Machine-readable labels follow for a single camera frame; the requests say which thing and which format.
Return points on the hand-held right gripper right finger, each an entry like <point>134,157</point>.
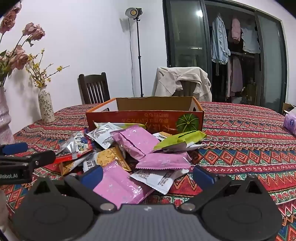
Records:
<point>203,177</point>

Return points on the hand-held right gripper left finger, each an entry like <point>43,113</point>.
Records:
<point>92,177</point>

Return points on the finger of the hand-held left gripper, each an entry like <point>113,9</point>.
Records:
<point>13,148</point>
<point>44,158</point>

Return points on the gold and white snack packet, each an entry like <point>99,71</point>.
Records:
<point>163,136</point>
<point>91,162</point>

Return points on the silver and blue snack packet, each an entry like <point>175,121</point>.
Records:
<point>76,144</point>

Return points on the grey white snack packet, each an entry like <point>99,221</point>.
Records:
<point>104,135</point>

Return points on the orange cardboard box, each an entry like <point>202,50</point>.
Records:
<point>138,115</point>

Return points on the person's left forearm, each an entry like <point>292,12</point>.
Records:
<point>3,208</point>

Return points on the pink glass vase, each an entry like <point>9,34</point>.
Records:
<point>4,120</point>

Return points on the floral ceramic vase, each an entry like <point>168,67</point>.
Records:
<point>46,106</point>

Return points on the long green white snack packet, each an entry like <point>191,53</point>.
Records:
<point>136,126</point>

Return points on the yellow flower branches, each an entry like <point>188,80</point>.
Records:
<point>40,76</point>

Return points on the dark wooden chair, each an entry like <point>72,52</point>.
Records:
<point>188,89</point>
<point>94,88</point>

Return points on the pink artificial roses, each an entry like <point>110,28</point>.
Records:
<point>19,58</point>

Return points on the purple tissue pack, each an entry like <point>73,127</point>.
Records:
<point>290,124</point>

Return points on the beige jacket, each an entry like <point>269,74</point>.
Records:
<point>166,81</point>

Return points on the pale pink hanging garment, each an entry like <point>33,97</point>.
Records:
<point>235,76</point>

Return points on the studio light on stand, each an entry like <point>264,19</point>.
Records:
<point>138,58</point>

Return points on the light blue hanging shirt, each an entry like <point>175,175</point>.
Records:
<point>219,41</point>

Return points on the clothes rack with garments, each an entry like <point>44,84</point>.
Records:
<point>185,34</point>

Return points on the white hanging top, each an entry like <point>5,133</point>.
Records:
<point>251,40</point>

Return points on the pink hanging top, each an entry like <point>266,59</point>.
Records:
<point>235,31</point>

